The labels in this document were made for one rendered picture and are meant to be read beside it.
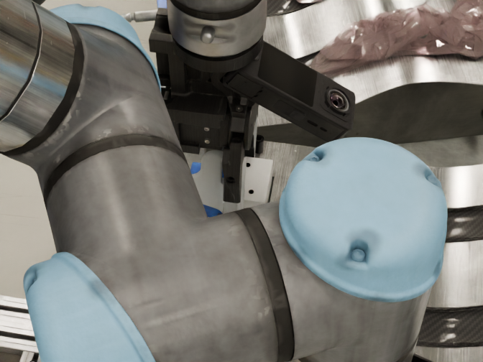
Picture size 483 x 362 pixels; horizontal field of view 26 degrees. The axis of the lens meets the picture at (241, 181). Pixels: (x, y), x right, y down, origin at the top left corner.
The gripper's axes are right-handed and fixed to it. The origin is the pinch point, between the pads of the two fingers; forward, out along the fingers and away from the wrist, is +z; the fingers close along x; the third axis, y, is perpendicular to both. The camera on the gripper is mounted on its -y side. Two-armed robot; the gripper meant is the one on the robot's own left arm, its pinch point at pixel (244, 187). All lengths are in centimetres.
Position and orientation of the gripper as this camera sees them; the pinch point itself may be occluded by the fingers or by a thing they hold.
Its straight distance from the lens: 96.3
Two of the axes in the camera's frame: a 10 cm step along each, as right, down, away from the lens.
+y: -9.9, -1.3, 1.0
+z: 0.0, 6.1, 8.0
